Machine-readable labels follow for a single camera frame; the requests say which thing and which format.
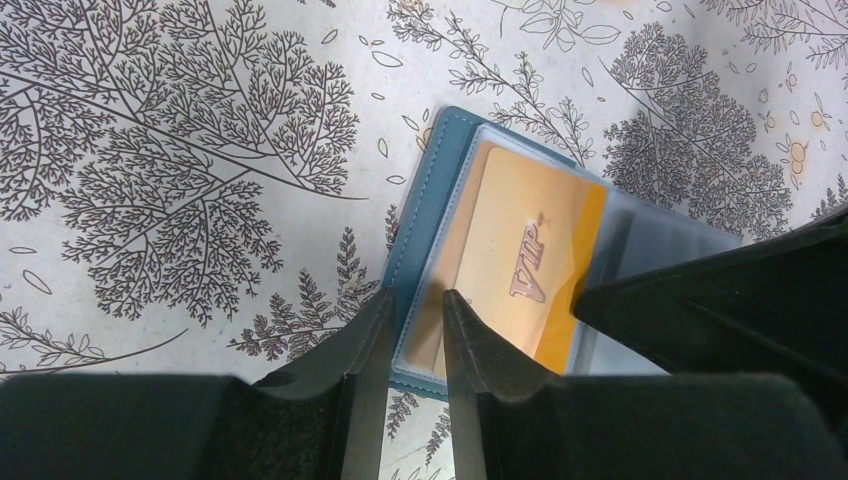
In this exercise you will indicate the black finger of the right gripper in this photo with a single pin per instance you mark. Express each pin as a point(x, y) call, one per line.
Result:
point(778, 306)

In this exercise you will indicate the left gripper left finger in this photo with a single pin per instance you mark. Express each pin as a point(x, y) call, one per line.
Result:
point(318, 417)

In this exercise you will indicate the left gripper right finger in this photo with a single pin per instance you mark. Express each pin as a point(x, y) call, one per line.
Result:
point(511, 418)

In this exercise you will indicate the blue leather card holder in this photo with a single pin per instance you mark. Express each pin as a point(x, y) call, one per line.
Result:
point(634, 237)

